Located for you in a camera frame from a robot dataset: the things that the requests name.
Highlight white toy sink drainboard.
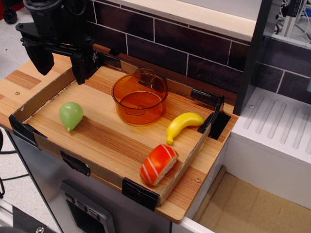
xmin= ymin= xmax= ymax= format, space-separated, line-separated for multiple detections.
xmin=224 ymin=88 xmax=311 ymax=208

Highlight transparent orange plastic pot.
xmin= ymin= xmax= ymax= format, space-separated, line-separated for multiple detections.
xmin=111 ymin=68 xmax=168 ymax=125

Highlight grey toy oven front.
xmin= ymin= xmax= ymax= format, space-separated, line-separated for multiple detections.
xmin=8 ymin=133 xmax=172 ymax=233

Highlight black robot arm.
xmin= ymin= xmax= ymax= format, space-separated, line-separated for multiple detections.
xmin=16 ymin=0 xmax=97 ymax=84

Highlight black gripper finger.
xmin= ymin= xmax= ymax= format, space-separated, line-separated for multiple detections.
xmin=25 ymin=44 xmax=54 ymax=75
xmin=70 ymin=50 xmax=98 ymax=84

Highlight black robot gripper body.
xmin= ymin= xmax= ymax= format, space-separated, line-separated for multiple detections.
xmin=16 ymin=7 xmax=94 ymax=54

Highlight yellow toy banana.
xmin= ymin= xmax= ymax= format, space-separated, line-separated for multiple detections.
xmin=166 ymin=112 xmax=205 ymax=145

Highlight dark grey vertical post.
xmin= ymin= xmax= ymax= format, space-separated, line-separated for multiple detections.
xmin=233 ymin=0 xmax=279 ymax=116

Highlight black floor cable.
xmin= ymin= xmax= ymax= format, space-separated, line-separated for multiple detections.
xmin=0 ymin=128 xmax=30 ymax=200

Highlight green toy pear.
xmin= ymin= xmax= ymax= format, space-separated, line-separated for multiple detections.
xmin=59 ymin=102 xmax=84 ymax=132

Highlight black caster wheel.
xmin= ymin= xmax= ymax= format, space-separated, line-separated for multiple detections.
xmin=3 ymin=8 xmax=17 ymax=24

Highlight salmon nigiri sushi toy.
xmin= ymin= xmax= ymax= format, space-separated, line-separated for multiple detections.
xmin=139 ymin=144 xmax=179 ymax=186

